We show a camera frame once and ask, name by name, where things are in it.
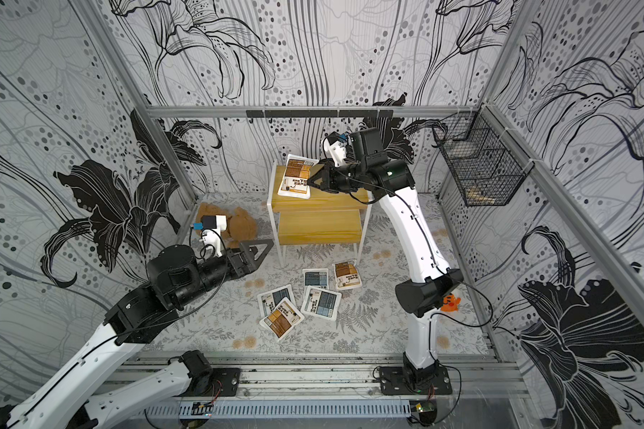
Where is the black bar on rail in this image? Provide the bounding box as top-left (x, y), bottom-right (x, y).
top-left (246, 108), bottom-right (395, 119)

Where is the blue coffee bag left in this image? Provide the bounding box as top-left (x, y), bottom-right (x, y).
top-left (257, 284), bottom-right (295, 318)

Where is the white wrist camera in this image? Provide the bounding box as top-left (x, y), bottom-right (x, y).
top-left (322, 132), bottom-right (348, 167)
top-left (193, 214), bottom-right (227, 259)

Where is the wooden two-tier shelf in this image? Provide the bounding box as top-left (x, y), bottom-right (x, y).
top-left (267, 164), bottom-right (372, 264)

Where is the black wire basket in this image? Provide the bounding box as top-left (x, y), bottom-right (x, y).
top-left (431, 112), bottom-right (527, 207)

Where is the brown coffee bag front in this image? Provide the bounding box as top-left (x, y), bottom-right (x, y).
top-left (259, 298), bottom-right (305, 341)

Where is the brown teddy bear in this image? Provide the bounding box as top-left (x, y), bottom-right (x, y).
top-left (196, 203), bottom-right (258, 248)

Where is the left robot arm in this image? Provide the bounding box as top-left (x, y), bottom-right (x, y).
top-left (0, 240), bottom-right (274, 428)

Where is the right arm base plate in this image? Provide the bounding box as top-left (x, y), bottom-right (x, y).
top-left (373, 366), bottom-right (454, 396)

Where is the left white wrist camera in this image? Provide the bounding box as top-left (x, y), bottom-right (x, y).
top-left (193, 214), bottom-right (227, 259)

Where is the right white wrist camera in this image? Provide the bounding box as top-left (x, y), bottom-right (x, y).
top-left (322, 132), bottom-right (348, 167)

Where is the blue coffee bag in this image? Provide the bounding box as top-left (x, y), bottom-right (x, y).
top-left (257, 284), bottom-right (295, 318)
top-left (301, 286), bottom-right (342, 321)
top-left (302, 268), bottom-right (329, 290)

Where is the blue coffee bag top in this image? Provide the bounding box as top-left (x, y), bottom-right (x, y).
top-left (302, 268), bottom-right (329, 290)

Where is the blue coffee bag middle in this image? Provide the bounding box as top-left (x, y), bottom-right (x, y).
top-left (301, 286), bottom-right (342, 321)

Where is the orange cat toy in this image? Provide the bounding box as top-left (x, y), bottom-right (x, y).
top-left (441, 294), bottom-right (462, 313)

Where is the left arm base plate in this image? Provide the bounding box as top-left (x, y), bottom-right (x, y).
top-left (181, 368), bottom-right (241, 398)

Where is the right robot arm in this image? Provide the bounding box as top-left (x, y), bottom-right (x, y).
top-left (308, 128), bottom-right (463, 383)

